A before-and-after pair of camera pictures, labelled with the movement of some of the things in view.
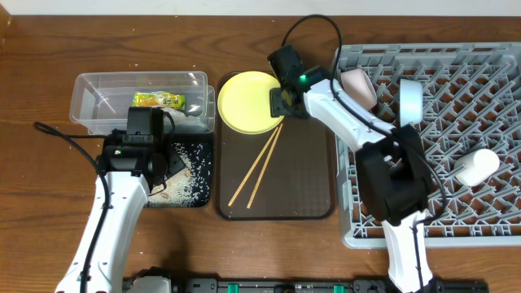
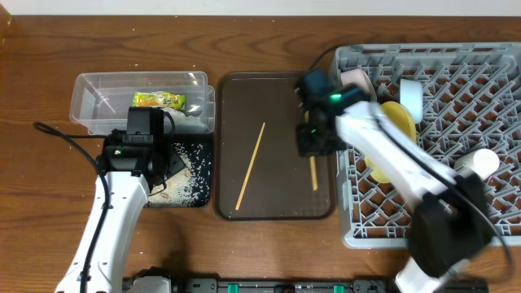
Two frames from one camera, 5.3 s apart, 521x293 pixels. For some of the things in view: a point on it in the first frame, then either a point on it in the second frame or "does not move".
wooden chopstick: x=265 y=167 → x=313 y=163
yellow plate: x=244 y=102 → x=400 y=115
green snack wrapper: x=158 y=98 does not move
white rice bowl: x=359 y=88 does not move
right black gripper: x=278 y=106 → x=307 y=149
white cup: x=476 y=168 does not move
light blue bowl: x=410 y=101 does not move
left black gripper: x=175 y=163 does not move
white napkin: x=180 y=118 does not move
